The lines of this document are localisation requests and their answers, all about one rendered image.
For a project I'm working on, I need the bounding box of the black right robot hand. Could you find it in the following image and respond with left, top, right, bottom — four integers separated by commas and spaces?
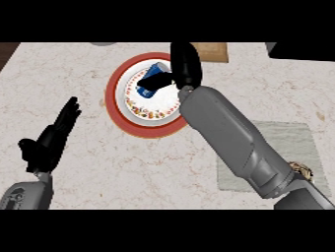
134, 41, 204, 92

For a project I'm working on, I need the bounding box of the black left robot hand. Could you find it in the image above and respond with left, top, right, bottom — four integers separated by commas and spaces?
18, 95, 83, 174

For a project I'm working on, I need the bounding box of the blue can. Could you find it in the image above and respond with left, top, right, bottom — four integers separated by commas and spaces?
134, 61, 170, 98

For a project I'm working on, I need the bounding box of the red-rimmed white floral plate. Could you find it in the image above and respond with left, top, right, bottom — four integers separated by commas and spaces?
103, 51, 191, 139

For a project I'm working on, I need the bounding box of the pale grey placemat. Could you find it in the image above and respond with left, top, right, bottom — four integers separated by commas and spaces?
214, 119, 331, 198

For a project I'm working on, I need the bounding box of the tan wooden board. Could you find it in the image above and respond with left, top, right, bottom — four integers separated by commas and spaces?
189, 42, 229, 64

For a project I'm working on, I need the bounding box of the black appliance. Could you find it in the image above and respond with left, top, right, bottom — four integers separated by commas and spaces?
265, 42, 335, 63

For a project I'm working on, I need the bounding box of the small brown patterned object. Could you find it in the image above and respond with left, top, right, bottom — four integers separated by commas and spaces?
288, 160, 315, 183

